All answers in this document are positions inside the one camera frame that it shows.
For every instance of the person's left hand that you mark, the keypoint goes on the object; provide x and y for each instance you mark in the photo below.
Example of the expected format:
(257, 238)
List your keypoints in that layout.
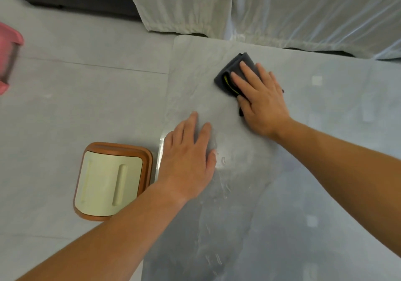
(184, 164)

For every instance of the person's right hand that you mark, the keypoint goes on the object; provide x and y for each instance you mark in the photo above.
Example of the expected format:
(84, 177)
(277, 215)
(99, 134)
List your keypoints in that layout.
(264, 105)

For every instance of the person's right little finger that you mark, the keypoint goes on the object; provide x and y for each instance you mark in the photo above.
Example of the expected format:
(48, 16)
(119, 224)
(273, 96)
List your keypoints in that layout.
(273, 79)

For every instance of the person's right thumb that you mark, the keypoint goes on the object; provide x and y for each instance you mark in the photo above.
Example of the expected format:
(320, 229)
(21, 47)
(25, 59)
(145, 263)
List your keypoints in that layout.
(242, 103)

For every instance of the person's left thumb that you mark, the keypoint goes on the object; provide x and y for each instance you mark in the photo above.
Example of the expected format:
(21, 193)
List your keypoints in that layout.
(212, 163)

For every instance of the person's right middle finger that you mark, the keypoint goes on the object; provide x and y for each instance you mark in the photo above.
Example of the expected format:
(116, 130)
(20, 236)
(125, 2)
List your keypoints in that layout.
(250, 72)

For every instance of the person's left middle finger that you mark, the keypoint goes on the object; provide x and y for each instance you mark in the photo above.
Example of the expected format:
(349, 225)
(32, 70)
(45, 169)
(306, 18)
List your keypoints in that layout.
(191, 127)

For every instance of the dark grey cleaning cloth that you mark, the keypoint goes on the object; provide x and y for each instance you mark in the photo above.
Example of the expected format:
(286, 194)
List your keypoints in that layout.
(230, 70)

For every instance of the person's right forearm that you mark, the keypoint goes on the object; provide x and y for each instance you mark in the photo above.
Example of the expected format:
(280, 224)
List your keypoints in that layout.
(344, 168)

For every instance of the person's left forearm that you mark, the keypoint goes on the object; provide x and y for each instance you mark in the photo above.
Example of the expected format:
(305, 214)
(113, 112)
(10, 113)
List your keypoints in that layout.
(103, 237)

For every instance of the bluish white sofa cover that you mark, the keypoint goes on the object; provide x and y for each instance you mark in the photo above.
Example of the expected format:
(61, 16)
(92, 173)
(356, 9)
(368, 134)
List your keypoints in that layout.
(319, 11)

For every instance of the cream bin with brown rim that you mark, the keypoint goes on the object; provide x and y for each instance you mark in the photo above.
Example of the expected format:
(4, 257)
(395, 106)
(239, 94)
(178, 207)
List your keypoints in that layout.
(108, 180)

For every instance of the cream white sofa cover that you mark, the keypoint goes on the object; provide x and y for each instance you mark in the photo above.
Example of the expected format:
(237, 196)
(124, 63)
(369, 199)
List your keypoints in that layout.
(175, 1)

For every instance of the pink plastic container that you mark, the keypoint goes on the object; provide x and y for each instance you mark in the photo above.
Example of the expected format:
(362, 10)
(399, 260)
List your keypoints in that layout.
(7, 58)

